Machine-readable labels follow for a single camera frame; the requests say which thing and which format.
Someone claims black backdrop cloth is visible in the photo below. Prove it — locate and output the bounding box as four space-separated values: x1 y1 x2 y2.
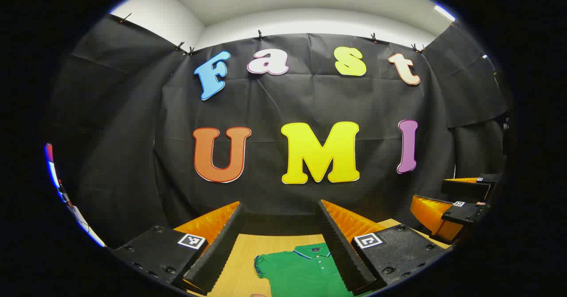
49 14 510 249

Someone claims row of black cloth clips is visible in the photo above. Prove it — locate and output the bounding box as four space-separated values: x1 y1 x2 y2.
117 12 427 56

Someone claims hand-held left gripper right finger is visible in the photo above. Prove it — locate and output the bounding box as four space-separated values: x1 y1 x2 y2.
316 199 448 296

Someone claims green T-shirt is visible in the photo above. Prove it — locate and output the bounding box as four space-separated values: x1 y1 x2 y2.
254 242 355 297

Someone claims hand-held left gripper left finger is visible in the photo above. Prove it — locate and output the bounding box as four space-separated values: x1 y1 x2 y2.
111 201 245 296

